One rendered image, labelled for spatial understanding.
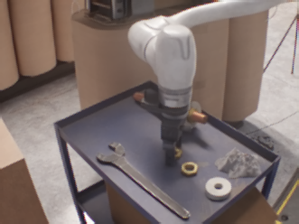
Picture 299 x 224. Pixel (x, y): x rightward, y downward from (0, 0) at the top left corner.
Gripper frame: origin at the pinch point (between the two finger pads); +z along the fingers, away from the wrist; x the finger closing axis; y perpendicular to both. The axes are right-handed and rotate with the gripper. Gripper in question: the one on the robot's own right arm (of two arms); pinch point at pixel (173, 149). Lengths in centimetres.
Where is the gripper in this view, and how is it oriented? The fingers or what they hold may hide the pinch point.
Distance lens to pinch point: 105.1
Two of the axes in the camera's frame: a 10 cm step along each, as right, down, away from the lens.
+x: 2.7, -5.5, 7.9
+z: 0.1, 8.2, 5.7
